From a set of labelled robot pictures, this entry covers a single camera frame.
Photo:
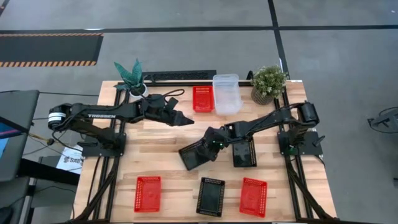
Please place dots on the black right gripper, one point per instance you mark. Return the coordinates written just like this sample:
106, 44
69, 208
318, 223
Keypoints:
216, 138

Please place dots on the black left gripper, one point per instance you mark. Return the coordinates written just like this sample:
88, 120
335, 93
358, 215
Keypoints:
158, 109

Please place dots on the black plastic slotted basket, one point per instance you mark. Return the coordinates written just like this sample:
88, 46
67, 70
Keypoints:
244, 155
190, 157
211, 197

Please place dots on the red plastic slotted basket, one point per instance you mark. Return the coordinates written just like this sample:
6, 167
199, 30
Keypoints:
147, 194
253, 197
203, 99

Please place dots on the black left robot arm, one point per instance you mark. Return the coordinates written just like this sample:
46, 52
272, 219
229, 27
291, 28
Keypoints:
102, 115

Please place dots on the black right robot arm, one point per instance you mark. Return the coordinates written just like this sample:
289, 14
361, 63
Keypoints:
267, 119

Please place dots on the clear plastic storage bin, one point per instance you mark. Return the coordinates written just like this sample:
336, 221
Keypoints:
227, 96

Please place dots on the snake plant in white pot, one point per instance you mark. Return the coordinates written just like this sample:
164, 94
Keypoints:
130, 77

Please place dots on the bushy plant in striped pot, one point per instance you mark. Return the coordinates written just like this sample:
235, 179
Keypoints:
269, 81

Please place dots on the white printed paper sheet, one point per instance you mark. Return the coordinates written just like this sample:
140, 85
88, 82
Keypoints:
70, 160

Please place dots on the black desk base bar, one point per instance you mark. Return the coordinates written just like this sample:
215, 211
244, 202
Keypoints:
46, 171

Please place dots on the black hazard-striped floor mat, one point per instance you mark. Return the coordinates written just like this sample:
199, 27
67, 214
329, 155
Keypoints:
46, 48

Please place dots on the blue lit screen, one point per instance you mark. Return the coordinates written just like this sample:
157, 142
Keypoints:
2, 146

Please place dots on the black stand base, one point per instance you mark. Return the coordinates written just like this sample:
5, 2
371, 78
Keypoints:
390, 119

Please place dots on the black aluminium table frame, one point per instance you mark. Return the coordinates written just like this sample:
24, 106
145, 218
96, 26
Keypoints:
186, 83

